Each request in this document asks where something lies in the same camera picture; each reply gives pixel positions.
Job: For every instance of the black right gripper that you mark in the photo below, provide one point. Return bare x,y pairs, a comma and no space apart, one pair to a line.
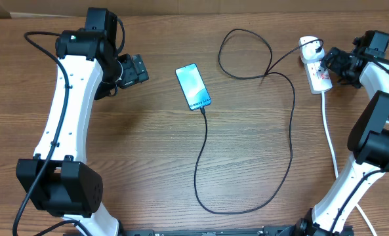
334,67

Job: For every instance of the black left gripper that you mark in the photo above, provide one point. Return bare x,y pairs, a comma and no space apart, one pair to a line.
136,72

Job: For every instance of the blue Galaxy smartphone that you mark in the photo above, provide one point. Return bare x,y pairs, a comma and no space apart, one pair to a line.
193,87

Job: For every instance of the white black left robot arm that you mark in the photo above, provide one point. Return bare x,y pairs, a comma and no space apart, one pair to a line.
90,66

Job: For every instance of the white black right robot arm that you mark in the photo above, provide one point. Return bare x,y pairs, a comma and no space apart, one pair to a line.
365,66

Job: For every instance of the white USB charger plug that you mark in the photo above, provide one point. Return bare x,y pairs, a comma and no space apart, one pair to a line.
311,49

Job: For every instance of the white power strip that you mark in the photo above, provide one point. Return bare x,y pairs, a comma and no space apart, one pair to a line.
318,77

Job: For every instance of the cardboard backdrop panel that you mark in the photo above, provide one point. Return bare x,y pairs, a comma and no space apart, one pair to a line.
153,7

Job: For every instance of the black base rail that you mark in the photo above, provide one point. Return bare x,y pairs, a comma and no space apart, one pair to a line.
265,231

